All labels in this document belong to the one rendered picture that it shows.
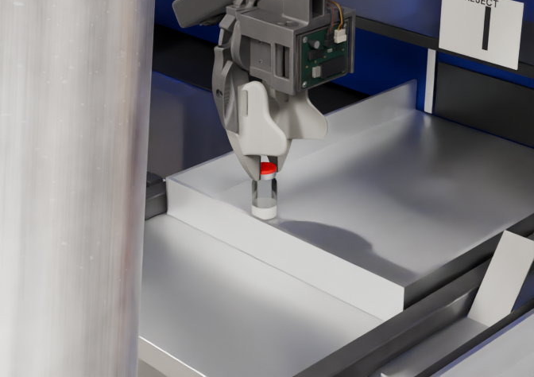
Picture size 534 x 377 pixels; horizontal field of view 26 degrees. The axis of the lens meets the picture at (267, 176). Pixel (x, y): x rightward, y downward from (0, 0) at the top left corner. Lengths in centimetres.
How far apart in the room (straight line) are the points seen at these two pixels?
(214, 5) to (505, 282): 32
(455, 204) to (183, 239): 24
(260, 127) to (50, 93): 59
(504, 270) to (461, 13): 29
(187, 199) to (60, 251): 63
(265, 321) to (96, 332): 50
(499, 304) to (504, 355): 6
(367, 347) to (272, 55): 24
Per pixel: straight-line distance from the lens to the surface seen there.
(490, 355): 79
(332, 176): 107
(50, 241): 35
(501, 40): 104
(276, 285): 90
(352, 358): 78
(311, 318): 86
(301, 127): 96
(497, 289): 86
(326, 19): 88
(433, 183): 107
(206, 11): 95
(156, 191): 100
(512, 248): 86
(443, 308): 84
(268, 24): 88
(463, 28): 106
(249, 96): 93
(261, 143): 93
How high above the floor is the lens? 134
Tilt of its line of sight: 25 degrees down
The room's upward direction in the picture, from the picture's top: straight up
